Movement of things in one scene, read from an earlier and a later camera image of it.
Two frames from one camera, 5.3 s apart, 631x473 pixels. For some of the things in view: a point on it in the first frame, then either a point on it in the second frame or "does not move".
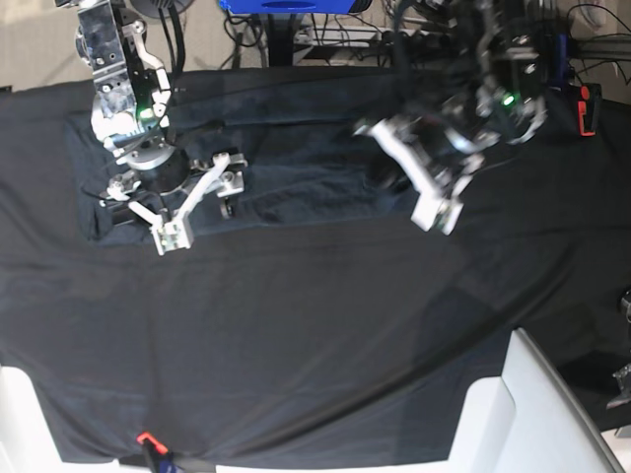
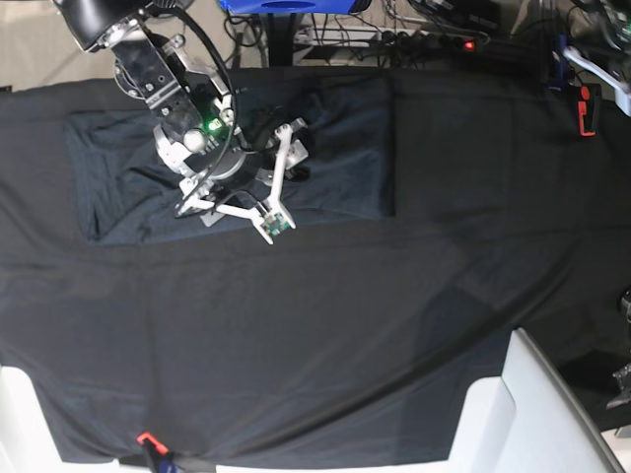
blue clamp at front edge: (161, 461) does not move
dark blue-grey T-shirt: (247, 146) does not move
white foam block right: (531, 421) does not move
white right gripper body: (433, 208) to (622, 91)
